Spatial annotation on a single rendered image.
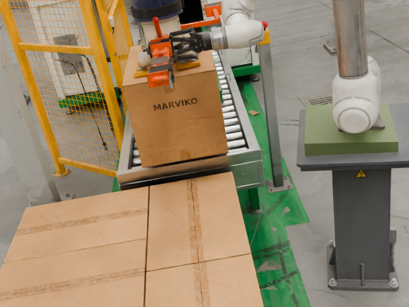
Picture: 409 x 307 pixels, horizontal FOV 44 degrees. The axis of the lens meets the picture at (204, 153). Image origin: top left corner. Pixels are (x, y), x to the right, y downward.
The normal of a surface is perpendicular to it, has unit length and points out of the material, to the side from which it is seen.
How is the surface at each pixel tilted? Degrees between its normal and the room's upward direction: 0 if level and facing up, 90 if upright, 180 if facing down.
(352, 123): 96
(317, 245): 0
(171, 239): 0
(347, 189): 90
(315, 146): 90
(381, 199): 90
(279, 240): 0
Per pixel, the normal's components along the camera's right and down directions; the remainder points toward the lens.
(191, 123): 0.07, 0.46
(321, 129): -0.13, -0.86
